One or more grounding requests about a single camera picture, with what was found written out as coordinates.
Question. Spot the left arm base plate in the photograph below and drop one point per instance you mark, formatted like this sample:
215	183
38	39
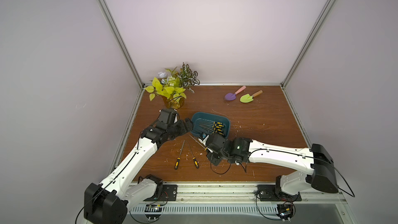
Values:
163	193

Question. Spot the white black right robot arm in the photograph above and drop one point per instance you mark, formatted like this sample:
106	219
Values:
313	167

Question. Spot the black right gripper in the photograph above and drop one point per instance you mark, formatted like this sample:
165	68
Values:
208	141

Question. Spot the purple toy shovel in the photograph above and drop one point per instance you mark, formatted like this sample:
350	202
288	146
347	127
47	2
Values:
232	96

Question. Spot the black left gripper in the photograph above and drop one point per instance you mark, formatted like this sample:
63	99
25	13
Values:
183	129

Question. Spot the teal plastic storage box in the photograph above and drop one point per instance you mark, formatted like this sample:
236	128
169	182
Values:
201	116

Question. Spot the eleventh needle file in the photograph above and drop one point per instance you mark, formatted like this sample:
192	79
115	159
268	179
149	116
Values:
211	123

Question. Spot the aluminium front rail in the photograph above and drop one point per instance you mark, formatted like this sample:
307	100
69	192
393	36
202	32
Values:
232	198

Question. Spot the left electronics board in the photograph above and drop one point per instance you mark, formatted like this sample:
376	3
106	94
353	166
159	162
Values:
153	212

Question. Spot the green toy shovel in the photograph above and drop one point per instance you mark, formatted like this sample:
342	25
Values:
247	98

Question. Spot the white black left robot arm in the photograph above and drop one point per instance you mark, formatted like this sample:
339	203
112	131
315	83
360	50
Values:
109	201

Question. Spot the right electronics board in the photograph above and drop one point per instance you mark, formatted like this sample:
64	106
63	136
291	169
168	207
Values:
285	212

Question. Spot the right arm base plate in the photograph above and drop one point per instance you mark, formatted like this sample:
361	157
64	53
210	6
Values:
270	194

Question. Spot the electronics board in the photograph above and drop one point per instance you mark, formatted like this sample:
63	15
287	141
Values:
153	212
285	212

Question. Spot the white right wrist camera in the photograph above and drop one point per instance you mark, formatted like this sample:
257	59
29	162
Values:
203	138

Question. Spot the potted green artificial plant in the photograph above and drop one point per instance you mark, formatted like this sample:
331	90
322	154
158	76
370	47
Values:
172	85

